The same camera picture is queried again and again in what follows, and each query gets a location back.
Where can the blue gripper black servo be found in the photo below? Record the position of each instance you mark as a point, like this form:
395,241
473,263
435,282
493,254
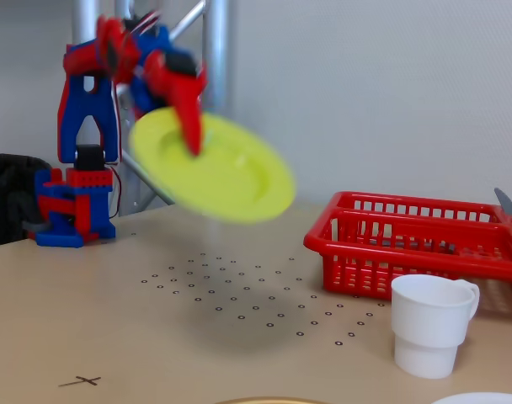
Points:
178,86

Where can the lime green plastic plate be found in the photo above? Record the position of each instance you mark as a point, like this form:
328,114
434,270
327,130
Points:
235,177

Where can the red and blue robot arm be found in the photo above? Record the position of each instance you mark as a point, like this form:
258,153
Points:
85,126

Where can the silver metal truss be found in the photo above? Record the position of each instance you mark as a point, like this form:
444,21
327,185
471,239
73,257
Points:
216,33

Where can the red plastic dish rack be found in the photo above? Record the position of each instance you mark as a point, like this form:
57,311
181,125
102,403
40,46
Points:
386,252

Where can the tan plastic pot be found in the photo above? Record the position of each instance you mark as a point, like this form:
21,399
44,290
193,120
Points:
273,400

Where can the white plastic cup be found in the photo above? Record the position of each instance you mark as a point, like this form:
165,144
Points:
428,324

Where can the white round lid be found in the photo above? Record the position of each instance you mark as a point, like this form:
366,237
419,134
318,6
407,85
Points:
483,399

